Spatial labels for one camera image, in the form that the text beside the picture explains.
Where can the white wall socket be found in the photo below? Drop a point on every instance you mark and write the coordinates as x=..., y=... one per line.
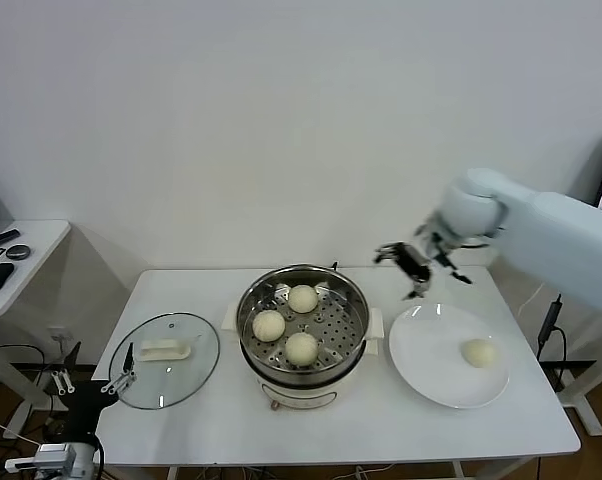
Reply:
x=58, y=333

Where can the white round plate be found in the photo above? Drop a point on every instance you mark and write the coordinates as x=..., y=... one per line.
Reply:
x=431, y=360

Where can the round glass pot lid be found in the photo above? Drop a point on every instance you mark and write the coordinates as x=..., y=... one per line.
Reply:
x=163, y=348

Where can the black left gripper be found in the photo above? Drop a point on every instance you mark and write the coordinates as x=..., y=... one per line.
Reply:
x=83, y=405

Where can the white work table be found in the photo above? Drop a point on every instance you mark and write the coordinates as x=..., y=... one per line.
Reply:
x=206, y=435

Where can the white electric cooker pot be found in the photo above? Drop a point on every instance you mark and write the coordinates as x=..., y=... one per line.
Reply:
x=301, y=392

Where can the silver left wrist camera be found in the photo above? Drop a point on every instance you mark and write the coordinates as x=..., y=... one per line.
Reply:
x=53, y=455

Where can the white side desk with mouse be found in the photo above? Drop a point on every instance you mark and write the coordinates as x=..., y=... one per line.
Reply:
x=36, y=245

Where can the steel perforated steamer basket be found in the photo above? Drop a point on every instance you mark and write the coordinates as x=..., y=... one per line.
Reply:
x=341, y=325

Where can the white steamed baozi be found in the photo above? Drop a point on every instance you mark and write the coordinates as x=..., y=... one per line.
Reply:
x=302, y=299
x=301, y=348
x=268, y=325
x=478, y=352

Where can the black bar device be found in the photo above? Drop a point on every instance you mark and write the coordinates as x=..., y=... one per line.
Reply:
x=3, y=238

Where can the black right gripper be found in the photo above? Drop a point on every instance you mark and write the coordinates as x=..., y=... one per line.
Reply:
x=415, y=262

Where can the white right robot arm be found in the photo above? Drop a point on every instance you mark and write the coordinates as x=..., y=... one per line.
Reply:
x=556, y=235

